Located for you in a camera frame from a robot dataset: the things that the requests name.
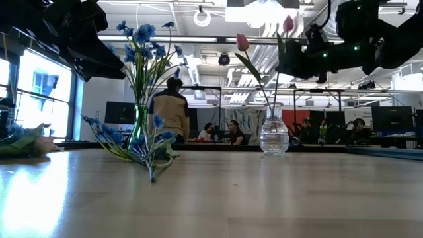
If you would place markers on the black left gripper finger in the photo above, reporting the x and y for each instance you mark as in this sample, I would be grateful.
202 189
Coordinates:
105 56
99 74

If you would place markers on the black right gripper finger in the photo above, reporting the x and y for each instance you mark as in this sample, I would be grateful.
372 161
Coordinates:
291 59

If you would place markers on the pink artificial tulip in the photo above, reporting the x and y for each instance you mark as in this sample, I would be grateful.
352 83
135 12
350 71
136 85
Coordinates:
243 42
288 23
43 145

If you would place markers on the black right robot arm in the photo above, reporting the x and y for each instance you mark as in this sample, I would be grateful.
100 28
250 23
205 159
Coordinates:
390 33

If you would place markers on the green glass vase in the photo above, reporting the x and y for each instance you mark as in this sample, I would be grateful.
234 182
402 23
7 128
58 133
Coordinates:
141 127

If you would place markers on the clear ribbed glass vase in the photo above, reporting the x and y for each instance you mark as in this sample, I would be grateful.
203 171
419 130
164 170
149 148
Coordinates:
274 135

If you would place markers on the black computer monitor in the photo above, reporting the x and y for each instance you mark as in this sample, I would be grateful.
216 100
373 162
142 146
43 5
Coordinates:
119 113
392 118

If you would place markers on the orange curtain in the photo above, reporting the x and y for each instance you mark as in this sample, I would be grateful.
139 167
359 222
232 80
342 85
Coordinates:
291 117

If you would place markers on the large bright window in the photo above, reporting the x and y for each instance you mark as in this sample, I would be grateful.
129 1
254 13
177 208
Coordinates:
43 96

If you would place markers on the person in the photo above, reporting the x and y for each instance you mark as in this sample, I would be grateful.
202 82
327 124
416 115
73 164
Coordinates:
307 130
207 132
235 134
172 112
359 127

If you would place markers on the long ceiling light fixture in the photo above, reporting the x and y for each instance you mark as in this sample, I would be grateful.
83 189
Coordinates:
185 39

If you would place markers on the blue mat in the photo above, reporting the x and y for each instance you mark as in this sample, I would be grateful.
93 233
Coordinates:
390 153

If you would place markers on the black ceiling camera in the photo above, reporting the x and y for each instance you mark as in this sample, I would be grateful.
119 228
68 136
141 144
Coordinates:
224 59

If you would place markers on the black metal rig frame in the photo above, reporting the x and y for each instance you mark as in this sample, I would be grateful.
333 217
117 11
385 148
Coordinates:
198 88

